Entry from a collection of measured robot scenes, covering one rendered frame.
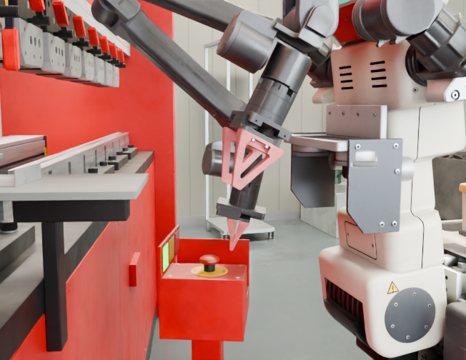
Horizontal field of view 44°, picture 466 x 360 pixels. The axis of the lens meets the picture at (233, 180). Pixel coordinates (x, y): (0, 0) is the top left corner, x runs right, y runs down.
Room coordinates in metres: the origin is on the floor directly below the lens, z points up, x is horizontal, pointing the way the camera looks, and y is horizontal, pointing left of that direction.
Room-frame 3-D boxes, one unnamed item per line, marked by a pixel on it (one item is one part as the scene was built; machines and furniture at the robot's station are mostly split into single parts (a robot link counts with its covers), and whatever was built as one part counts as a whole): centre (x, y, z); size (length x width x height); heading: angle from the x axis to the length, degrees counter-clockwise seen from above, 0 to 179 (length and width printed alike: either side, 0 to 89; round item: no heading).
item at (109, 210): (0.74, 0.21, 0.88); 0.14 x 0.04 x 0.22; 94
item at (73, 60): (1.50, 0.45, 1.26); 0.15 x 0.09 x 0.17; 4
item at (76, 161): (1.99, 0.49, 0.92); 1.68 x 0.06 x 0.10; 4
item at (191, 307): (1.13, 0.05, 0.75); 0.20 x 0.16 x 0.18; 175
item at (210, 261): (1.08, 0.05, 0.79); 0.04 x 0.04 x 0.04
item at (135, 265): (1.77, 0.31, 0.58); 0.15 x 0.02 x 0.07; 4
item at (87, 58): (1.70, 0.46, 1.26); 0.15 x 0.09 x 0.17; 4
